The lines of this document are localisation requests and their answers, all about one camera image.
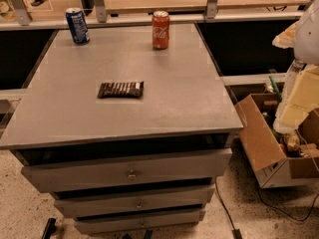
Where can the bottom grey drawer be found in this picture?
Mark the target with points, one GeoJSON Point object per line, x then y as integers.
{"type": "Point", "coordinates": [141, 221]}

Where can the top grey drawer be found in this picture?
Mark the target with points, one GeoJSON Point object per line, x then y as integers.
{"type": "Point", "coordinates": [107, 172]}

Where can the metal railing frame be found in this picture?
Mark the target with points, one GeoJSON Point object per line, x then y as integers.
{"type": "Point", "coordinates": [107, 13]}

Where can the middle grey drawer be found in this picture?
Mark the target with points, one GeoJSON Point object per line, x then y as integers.
{"type": "Point", "coordinates": [135, 201]}

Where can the green stick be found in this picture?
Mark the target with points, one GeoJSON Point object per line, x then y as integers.
{"type": "Point", "coordinates": [275, 88]}

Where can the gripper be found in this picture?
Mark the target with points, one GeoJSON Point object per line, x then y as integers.
{"type": "Point", "coordinates": [307, 39]}

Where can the small black object on shelf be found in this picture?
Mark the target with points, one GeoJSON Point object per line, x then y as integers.
{"type": "Point", "coordinates": [37, 2]}

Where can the black object on floor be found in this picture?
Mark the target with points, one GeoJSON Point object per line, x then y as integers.
{"type": "Point", "coordinates": [50, 228]}

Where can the brown cardboard box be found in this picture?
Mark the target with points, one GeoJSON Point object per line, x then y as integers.
{"type": "Point", "coordinates": [271, 163]}

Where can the grey drawer cabinet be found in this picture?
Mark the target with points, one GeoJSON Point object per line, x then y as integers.
{"type": "Point", "coordinates": [184, 107]}

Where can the red coca-cola can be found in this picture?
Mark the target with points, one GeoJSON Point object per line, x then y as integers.
{"type": "Point", "coordinates": [160, 22]}

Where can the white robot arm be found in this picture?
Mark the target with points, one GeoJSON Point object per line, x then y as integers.
{"type": "Point", "coordinates": [303, 37]}

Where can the dark snack bar wrapper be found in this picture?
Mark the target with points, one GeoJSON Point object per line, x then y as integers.
{"type": "Point", "coordinates": [121, 90]}

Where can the grey drawer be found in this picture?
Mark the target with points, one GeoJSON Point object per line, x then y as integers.
{"type": "Point", "coordinates": [141, 221]}
{"type": "Point", "coordinates": [135, 201]}
{"type": "Point", "coordinates": [107, 172]}

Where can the blue pepsi can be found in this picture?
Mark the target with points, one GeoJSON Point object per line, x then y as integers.
{"type": "Point", "coordinates": [77, 25]}

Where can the clear plastic water bottle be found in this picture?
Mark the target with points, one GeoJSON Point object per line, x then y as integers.
{"type": "Point", "coordinates": [293, 71]}

